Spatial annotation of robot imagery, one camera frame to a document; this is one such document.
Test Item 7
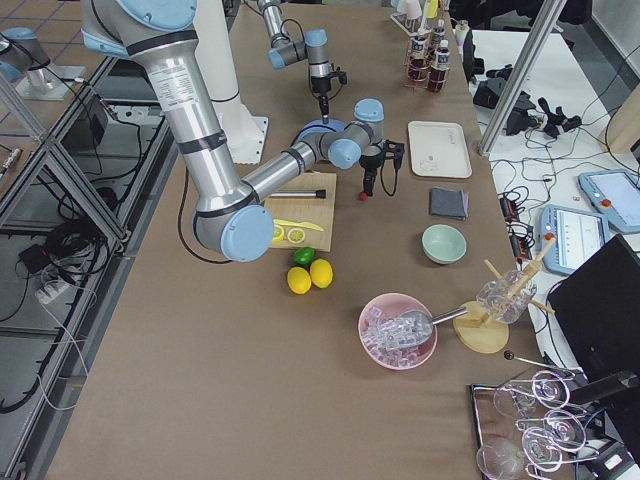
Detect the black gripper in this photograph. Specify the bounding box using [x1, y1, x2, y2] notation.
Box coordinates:
[310, 75, 331, 124]
[359, 147, 383, 195]

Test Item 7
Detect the blue plate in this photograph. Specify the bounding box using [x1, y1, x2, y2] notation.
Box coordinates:
[292, 119, 346, 144]

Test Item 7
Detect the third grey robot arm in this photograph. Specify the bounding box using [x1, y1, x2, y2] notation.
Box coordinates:
[1, 27, 65, 101]

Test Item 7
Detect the steel muddler black tip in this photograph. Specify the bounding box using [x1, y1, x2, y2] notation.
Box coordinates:
[270, 189, 327, 199]

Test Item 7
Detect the wooden cutting board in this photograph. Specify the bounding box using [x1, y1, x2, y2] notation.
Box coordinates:
[264, 172, 337, 252]

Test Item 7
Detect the cream rabbit tray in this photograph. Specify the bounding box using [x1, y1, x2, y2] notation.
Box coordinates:
[408, 120, 472, 179]

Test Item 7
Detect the grey folded cloth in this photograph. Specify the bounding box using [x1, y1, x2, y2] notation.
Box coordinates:
[429, 187, 469, 221]

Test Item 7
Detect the lemon half lower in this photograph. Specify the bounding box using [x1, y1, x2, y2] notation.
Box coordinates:
[286, 227, 306, 245]

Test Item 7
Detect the lemon half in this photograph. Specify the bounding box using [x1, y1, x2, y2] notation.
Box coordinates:
[272, 224, 285, 243]
[286, 227, 306, 245]

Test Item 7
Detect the green bowl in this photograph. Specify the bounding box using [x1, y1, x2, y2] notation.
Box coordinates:
[421, 224, 467, 265]

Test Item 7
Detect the green lime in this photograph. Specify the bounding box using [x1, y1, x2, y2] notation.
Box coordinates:
[293, 246, 316, 267]

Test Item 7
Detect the yellow plastic knife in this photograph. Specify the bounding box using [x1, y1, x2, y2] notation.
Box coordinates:
[274, 218, 325, 232]

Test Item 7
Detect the yellow lemon upper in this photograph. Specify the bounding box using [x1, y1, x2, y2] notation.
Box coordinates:
[309, 259, 334, 289]

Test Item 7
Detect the yellow lemon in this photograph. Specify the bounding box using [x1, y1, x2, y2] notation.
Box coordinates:
[286, 266, 312, 295]
[309, 259, 334, 289]

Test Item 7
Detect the top bottle white cap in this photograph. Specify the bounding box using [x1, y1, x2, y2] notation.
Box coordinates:
[407, 28, 429, 85]

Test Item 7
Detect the lemon half upper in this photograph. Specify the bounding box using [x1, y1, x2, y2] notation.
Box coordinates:
[272, 224, 285, 243]

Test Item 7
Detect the lower left bottle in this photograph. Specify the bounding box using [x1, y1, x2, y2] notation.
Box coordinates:
[427, 39, 450, 93]

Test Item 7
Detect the yellow lemon lower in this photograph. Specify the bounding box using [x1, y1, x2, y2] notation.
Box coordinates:
[286, 266, 312, 295]

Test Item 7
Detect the lower right bottle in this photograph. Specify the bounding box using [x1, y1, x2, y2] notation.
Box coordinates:
[430, 18, 446, 50]

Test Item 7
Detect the pink bowl of ice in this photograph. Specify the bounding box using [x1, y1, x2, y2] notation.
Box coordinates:
[358, 293, 438, 370]

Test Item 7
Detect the metal ice scoop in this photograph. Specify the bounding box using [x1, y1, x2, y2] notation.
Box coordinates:
[383, 306, 468, 350]

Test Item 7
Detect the clear glass mug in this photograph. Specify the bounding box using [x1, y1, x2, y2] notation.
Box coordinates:
[476, 270, 537, 324]

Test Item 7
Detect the wooden glass stand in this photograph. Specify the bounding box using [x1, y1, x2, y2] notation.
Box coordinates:
[453, 239, 555, 354]

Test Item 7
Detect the blue teach pendant near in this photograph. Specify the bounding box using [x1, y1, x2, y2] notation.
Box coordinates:
[537, 204, 610, 275]

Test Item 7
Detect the blue teach pendant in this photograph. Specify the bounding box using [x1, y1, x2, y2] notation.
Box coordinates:
[537, 204, 610, 275]
[578, 170, 639, 234]

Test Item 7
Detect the blue teach pendant far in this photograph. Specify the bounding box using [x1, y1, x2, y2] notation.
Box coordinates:
[578, 170, 639, 234]

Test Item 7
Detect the cocktail glass upper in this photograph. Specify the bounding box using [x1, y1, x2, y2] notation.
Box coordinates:
[493, 370, 570, 419]

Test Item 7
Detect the cocktail glass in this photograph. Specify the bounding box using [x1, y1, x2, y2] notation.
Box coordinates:
[476, 433, 564, 479]
[515, 409, 587, 453]
[493, 370, 570, 419]

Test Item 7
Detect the black glass rack tray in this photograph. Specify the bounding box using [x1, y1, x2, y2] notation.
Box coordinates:
[469, 381, 639, 479]

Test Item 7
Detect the cocktail glass lower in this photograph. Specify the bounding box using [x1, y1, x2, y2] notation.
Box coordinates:
[476, 433, 564, 479]

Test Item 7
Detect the cocktail glass middle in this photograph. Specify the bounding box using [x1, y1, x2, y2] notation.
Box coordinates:
[515, 409, 587, 453]

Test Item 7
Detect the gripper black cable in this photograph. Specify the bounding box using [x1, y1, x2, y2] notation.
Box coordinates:
[377, 140, 405, 197]

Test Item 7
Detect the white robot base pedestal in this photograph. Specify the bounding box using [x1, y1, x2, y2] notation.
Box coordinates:
[193, 0, 268, 165]

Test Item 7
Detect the copper wire bottle rack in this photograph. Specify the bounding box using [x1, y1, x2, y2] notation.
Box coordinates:
[404, 29, 449, 92]

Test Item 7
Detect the aluminium frame post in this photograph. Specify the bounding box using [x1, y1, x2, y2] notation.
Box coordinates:
[478, 0, 566, 156]

